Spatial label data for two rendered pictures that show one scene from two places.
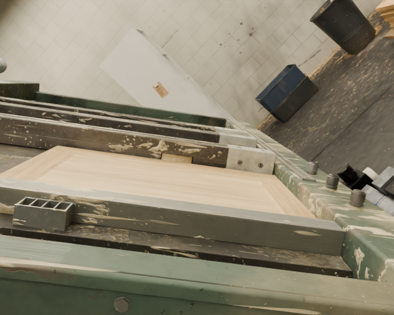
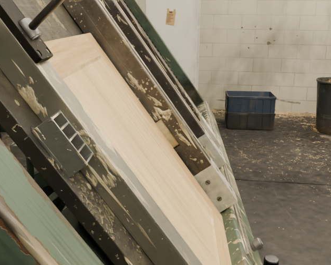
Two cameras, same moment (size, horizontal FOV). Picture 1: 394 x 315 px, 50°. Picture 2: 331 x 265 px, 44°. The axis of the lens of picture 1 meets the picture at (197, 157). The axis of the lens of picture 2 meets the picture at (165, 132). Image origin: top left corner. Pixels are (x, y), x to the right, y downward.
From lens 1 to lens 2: 24 cm
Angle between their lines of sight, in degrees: 9
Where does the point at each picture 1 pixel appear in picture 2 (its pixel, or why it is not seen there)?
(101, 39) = not seen: outside the picture
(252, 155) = (221, 186)
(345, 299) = not seen: outside the picture
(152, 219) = (140, 225)
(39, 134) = (85, 8)
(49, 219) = (65, 156)
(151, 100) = (156, 17)
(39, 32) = not seen: outside the picture
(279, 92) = (246, 104)
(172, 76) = (188, 16)
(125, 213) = (125, 201)
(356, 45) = (327, 128)
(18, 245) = (59, 232)
